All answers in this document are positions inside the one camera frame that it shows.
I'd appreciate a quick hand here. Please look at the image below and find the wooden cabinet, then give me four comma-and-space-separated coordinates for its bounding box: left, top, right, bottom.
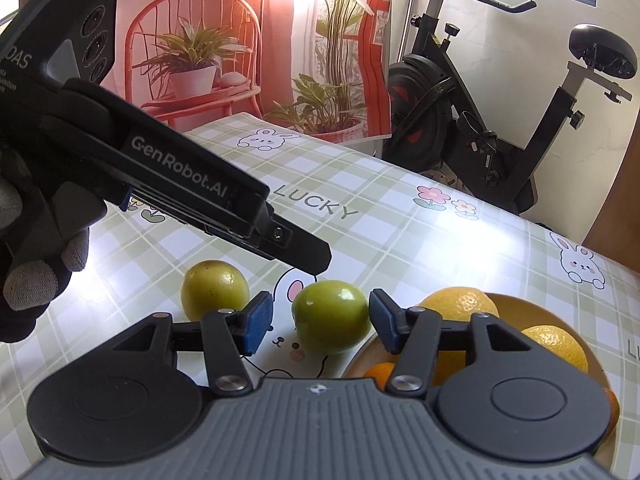
580, 125, 640, 276

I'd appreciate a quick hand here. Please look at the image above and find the black exercise bike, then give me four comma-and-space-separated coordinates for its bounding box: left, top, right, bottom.
385, 0, 638, 218

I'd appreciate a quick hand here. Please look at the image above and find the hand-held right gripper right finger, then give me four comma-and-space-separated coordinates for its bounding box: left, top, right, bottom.
368, 289, 543, 393

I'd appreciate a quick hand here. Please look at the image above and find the person's left hand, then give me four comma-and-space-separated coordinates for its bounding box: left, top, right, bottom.
0, 145, 91, 343

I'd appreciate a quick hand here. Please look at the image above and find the small bright tangerine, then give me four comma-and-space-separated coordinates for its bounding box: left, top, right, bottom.
364, 361, 401, 391

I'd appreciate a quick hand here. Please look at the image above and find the pink room wall poster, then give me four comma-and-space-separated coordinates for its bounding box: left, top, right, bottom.
15, 0, 393, 143

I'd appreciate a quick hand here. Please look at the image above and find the green checkered tablecloth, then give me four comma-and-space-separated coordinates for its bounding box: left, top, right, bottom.
0, 112, 640, 480

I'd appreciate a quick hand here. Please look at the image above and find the green apple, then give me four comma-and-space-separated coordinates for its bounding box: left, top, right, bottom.
292, 281, 373, 354

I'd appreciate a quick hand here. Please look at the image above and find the yellow lemon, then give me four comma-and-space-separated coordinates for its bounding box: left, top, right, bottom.
520, 325, 590, 375
417, 286, 501, 386

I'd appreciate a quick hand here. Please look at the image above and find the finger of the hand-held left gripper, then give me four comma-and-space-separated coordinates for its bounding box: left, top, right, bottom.
260, 202, 332, 273

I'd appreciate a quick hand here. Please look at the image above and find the yellow-green apple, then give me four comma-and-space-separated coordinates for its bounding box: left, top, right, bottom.
180, 260, 250, 322

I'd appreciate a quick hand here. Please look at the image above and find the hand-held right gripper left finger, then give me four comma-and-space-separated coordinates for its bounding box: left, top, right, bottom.
107, 290, 275, 395

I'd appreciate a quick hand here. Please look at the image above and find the beige plate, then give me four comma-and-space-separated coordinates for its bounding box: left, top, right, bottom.
341, 291, 623, 466

